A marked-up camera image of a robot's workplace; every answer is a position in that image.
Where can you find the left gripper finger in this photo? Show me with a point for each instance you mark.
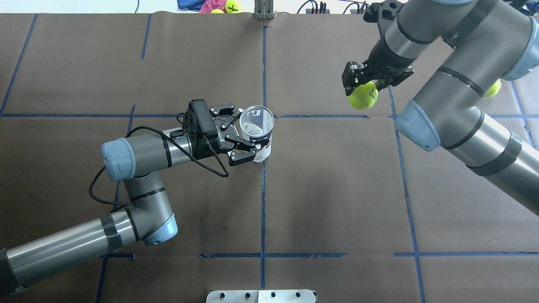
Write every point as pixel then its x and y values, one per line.
pixel 241 151
pixel 225 115

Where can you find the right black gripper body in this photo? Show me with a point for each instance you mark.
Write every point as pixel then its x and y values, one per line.
pixel 384 56

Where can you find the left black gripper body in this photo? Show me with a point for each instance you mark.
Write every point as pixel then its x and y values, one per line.
pixel 209 146

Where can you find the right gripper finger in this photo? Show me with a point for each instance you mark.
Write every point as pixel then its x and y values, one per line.
pixel 354 75
pixel 386 81

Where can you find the white tennis ball can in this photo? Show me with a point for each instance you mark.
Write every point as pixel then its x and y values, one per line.
pixel 256 123

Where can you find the yellow Wilson tennis ball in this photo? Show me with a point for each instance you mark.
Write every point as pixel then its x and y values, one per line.
pixel 495 89

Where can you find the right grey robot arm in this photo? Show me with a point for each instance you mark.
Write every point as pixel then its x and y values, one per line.
pixel 490 41

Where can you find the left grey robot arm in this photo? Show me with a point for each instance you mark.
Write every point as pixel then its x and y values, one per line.
pixel 130 181

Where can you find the pink cloth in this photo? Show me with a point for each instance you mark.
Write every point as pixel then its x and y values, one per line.
pixel 213 5

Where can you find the blue cloth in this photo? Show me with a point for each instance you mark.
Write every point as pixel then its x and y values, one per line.
pixel 190 5

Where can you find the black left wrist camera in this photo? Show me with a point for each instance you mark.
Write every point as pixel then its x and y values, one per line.
pixel 198 122

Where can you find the yellow ball by post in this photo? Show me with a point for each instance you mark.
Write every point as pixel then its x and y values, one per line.
pixel 234 6

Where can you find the aluminium frame post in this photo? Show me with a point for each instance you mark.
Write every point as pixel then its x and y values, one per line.
pixel 264 10

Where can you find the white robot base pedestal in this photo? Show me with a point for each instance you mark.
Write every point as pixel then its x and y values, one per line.
pixel 262 296

